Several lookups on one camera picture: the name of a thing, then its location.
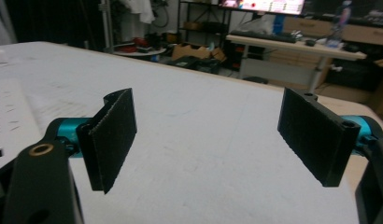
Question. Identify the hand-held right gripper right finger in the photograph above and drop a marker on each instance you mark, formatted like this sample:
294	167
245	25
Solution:
314	137

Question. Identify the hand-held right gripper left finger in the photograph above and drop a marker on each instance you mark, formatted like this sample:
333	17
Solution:
110	146

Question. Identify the white power strip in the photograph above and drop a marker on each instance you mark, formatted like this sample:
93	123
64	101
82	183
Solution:
9	124

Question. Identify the black box under desk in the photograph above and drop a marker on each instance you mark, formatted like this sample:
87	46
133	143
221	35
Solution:
351	76

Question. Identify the wooden desk with white legs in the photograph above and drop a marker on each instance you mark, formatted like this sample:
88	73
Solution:
292	46

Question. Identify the black computer mouse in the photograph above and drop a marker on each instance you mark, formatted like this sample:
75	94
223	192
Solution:
310	42

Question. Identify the round white stand base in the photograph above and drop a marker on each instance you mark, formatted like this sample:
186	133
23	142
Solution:
139	53

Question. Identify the red tool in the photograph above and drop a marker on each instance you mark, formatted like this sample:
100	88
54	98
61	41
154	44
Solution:
133	45

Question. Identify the clear water bottle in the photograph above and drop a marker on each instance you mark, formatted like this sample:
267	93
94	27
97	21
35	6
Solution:
337	28

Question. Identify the black keyboard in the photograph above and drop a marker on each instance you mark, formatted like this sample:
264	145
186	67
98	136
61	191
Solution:
264	36

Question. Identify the black case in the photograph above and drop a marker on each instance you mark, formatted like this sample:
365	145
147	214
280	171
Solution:
195	64

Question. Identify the metal stand pole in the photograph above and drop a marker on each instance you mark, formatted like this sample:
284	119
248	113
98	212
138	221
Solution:
107	25

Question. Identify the clear plastic bag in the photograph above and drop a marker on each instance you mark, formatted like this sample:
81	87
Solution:
258	25

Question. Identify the open cardboard box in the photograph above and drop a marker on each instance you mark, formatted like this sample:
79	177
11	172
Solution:
192	51

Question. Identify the computer monitor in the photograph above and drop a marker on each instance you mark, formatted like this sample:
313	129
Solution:
267	6

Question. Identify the white hanging cloth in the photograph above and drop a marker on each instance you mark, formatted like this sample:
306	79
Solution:
139	9

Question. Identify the black metal shelf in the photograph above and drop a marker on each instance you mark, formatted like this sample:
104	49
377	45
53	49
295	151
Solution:
208	28

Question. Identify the white curtain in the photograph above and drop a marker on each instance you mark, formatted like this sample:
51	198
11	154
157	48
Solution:
2	21

